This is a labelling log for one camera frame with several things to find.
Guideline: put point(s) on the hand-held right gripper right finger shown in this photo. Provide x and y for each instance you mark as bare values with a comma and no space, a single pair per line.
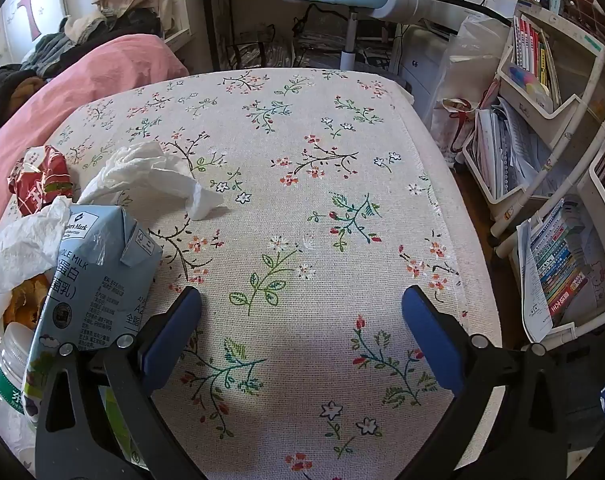
427,340

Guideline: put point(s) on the floral tablecloth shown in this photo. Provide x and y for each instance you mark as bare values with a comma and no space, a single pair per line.
307,210

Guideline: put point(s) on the grey denim clothes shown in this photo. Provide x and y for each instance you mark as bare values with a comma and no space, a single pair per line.
47,50

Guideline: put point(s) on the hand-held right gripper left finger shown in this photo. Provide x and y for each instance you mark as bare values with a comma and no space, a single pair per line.
175,335

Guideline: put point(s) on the clear plastic bag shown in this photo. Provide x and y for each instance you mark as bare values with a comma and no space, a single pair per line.
477,45

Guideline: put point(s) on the pink bed cover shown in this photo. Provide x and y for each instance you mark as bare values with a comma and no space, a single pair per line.
82,75

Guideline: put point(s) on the white desk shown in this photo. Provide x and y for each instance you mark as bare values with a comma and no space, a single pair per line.
422,65

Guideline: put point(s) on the white bottle with green label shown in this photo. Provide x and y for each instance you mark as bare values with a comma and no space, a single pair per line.
12,360

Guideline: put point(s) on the dark clothes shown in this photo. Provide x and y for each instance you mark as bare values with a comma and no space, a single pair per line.
132,25

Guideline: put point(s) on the stack of colourful books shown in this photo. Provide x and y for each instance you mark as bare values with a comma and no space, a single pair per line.
557,265

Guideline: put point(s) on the white shelving cart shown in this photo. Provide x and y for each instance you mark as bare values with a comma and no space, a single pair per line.
577,90

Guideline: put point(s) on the pile of loose papers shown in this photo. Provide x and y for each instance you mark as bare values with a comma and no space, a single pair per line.
507,150

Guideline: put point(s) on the black picture frame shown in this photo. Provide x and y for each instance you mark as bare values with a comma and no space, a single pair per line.
217,25

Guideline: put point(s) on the red snack bag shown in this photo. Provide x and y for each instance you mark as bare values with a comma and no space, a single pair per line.
37,180

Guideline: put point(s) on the orange peel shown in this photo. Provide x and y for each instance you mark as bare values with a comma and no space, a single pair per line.
25,305

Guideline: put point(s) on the white crumpled paper wrapper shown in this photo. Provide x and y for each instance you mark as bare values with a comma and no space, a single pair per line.
17,250

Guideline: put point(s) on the blue milk carton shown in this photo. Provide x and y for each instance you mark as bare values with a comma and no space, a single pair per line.
92,285

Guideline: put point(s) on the row of upright books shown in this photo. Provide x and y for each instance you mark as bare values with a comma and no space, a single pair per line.
535,55

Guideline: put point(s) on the white tissue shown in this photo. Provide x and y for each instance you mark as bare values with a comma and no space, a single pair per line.
137,170

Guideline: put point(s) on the red and white shopping bag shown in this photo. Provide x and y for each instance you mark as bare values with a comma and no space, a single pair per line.
455,125

